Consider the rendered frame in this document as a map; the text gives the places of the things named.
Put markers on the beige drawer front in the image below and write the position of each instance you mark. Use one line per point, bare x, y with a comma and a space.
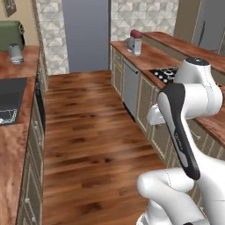
117, 56

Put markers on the black sink basin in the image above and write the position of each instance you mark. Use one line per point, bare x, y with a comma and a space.
10, 93

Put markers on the black appliance front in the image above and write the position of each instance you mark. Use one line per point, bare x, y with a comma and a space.
40, 105

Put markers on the beige cupboard run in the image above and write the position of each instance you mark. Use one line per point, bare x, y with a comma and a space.
32, 164

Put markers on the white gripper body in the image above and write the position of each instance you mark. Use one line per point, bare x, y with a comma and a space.
154, 115

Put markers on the tall beige cabinet panel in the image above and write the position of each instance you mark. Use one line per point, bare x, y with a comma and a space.
184, 19

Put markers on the beige cupboard door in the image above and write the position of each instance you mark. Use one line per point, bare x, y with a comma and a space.
160, 140
145, 102
117, 77

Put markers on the grey dishwasher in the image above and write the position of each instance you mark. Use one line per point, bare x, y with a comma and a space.
130, 88

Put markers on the shaker with red lid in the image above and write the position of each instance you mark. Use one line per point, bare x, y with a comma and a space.
136, 42

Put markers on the grey fridge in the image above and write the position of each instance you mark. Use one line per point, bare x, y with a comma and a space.
212, 25

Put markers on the green toaster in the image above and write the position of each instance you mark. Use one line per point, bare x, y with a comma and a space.
10, 35

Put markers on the grey mug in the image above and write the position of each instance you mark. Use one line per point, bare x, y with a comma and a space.
129, 44

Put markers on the clear glass jar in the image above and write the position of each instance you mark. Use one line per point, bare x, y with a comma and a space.
15, 54

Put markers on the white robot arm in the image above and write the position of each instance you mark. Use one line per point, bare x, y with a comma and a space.
178, 199

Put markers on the black hob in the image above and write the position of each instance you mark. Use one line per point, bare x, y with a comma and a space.
165, 74

